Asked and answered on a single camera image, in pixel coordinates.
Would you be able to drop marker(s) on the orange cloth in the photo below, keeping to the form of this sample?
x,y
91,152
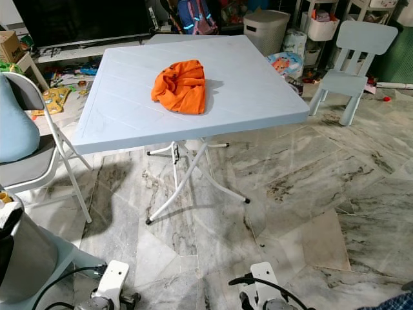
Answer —
x,y
181,87

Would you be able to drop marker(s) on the grey plastic bin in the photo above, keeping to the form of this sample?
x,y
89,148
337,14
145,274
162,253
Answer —
x,y
45,258

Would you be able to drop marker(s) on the black bag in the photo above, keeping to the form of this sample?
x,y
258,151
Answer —
x,y
8,252

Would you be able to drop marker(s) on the white folding chair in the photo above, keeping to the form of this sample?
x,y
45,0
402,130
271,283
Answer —
x,y
39,171

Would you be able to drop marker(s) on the pale blue cushion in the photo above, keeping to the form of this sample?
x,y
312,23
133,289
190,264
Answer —
x,y
19,126

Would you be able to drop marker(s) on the yellow toy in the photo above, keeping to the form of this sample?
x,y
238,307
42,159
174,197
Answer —
x,y
57,101

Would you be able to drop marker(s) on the cartoon printed bag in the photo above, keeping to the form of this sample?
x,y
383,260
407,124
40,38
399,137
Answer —
x,y
284,66

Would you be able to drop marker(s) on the pale plastic child chair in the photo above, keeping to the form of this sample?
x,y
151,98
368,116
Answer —
x,y
339,81

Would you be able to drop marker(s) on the beige lidded laundry basket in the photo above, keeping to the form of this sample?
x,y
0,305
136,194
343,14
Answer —
x,y
266,32

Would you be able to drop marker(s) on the cardboard box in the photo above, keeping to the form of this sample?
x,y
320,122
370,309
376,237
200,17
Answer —
x,y
11,46

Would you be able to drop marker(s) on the black television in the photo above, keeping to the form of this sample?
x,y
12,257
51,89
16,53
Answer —
x,y
84,22

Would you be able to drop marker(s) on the white trolley basket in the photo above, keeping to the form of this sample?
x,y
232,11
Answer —
x,y
322,27

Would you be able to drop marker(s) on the pink and blue backpack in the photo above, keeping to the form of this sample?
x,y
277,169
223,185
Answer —
x,y
197,18

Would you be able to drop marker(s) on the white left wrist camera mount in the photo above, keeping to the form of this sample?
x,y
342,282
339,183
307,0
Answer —
x,y
113,281

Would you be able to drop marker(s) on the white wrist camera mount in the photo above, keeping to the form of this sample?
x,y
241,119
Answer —
x,y
266,284
113,281

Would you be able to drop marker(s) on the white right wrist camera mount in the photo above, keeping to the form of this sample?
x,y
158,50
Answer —
x,y
266,284

